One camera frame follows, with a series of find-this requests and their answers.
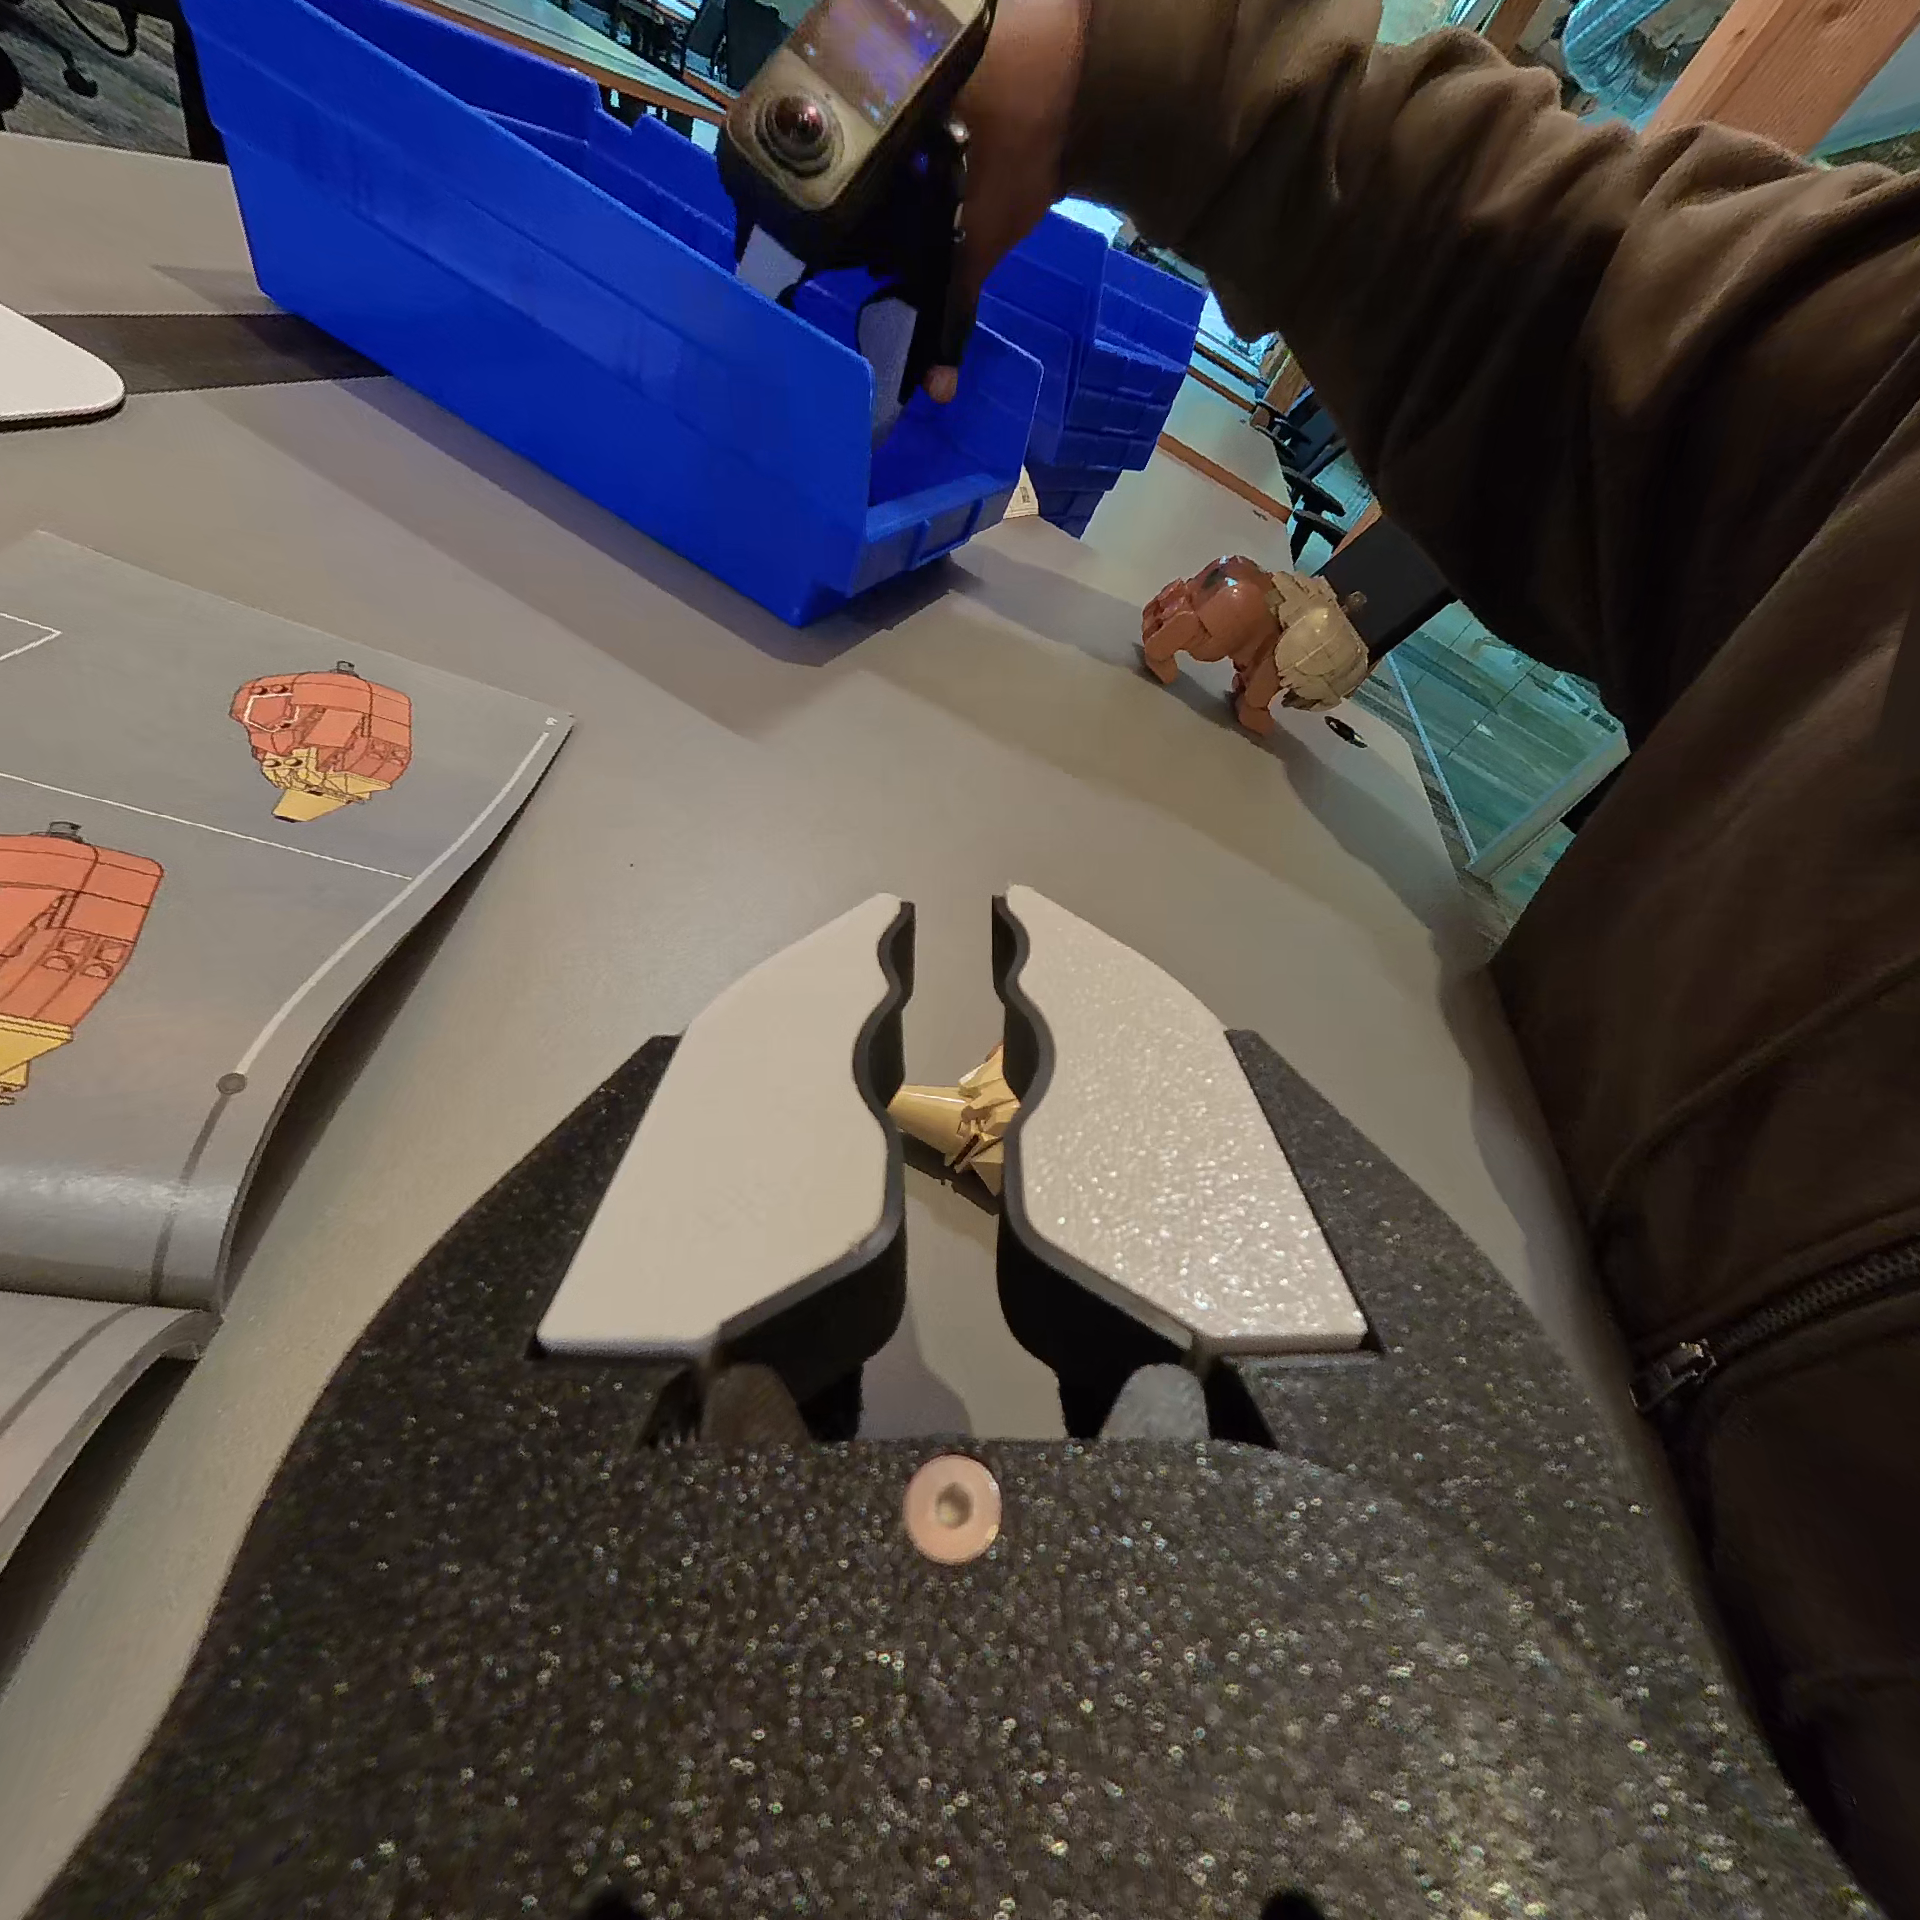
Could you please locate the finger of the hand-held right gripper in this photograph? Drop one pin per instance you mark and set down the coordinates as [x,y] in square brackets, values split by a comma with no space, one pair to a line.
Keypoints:
[892,367]

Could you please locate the blue storage bin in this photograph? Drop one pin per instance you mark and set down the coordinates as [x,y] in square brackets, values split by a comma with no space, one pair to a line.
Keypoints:
[527,298]

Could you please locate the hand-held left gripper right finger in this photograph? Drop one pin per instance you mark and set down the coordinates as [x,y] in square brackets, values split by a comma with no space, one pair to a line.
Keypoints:
[1173,1155]

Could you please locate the person's brown jacket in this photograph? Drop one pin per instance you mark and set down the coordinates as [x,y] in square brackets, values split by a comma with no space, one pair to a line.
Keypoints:
[1771,1202]

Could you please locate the person's right forearm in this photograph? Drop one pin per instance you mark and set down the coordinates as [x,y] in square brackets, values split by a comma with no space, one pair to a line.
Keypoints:
[1501,298]

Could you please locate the brick instruction booklet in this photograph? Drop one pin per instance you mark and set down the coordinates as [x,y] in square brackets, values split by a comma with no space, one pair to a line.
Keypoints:
[267,929]

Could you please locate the brown and tan brick figure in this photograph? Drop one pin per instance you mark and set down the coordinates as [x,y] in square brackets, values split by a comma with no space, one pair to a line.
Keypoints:
[1244,623]

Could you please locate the wooden post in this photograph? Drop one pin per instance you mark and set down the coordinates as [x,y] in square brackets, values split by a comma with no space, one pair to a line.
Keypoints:
[1771,63]

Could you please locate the white rounded board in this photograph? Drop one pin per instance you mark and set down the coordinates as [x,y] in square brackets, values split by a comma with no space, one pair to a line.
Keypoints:
[46,375]

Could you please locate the brown and tan brick assembly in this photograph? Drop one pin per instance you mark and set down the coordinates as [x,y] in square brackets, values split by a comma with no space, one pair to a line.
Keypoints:
[937,1112]

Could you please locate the nested blue storage bins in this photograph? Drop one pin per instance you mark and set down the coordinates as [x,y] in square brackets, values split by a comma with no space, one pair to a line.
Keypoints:
[1127,375]

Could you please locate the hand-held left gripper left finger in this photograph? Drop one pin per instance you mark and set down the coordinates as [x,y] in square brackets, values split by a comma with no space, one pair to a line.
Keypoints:
[753,1155]

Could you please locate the black office chair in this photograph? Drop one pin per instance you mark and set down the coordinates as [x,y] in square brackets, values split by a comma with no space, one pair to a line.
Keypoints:
[1299,421]
[1330,511]

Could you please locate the person's right hand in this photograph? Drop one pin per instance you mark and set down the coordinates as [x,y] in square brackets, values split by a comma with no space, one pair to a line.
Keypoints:
[1027,122]

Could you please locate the grey desk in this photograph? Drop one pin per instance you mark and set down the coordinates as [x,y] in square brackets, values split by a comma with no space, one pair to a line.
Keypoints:
[724,753]

